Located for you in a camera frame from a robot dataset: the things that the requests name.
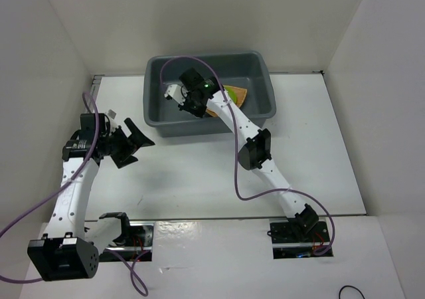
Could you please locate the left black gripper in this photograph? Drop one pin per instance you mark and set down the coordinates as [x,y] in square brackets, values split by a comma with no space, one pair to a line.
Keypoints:
[125,158]

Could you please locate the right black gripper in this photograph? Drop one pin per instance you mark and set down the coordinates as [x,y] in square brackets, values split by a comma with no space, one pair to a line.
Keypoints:
[199,113]

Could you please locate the green plastic plate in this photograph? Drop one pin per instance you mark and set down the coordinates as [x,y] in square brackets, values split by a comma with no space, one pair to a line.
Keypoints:
[231,94]

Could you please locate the woven bamboo fan-shaped basket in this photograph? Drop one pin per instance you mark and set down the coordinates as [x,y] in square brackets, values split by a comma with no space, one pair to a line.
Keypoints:
[241,96]

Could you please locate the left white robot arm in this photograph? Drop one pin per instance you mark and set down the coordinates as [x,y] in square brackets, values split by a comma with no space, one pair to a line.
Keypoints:
[68,249]

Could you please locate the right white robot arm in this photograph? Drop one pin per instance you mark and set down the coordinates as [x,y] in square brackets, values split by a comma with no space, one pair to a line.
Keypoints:
[253,144]

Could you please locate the grey plastic bin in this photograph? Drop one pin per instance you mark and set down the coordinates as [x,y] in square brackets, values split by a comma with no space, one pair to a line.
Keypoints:
[245,70]

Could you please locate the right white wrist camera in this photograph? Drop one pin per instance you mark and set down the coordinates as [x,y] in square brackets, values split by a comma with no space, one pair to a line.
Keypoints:
[176,92]

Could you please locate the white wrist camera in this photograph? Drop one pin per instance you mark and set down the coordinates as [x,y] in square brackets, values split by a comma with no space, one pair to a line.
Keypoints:
[176,92]
[110,114]

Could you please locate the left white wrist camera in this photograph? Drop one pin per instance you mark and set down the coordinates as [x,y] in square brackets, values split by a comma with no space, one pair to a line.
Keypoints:
[110,114]

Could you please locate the aluminium table edge rail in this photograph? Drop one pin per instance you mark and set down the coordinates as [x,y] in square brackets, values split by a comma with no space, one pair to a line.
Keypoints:
[96,81]

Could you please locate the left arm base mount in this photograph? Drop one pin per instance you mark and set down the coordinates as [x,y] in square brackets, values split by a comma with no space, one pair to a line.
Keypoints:
[133,242]

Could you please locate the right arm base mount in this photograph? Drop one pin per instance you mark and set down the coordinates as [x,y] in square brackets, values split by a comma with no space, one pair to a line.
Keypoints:
[290,242]

